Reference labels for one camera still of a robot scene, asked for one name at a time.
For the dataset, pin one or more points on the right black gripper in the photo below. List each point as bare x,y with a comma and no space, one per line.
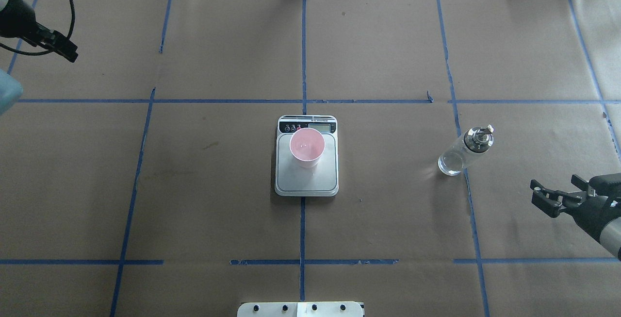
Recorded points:
593,209

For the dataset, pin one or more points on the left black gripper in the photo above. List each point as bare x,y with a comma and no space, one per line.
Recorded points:
17,20

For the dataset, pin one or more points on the clear glass sauce bottle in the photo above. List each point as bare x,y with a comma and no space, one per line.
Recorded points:
470,146

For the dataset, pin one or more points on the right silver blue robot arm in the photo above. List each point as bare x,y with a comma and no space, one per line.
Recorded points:
595,207

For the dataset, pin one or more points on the silver digital kitchen scale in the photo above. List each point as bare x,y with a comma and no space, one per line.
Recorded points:
293,180

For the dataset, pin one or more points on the brown paper table cover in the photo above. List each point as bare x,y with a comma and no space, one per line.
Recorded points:
139,180

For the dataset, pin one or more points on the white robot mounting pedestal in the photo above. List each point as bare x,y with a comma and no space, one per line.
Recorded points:
302,309

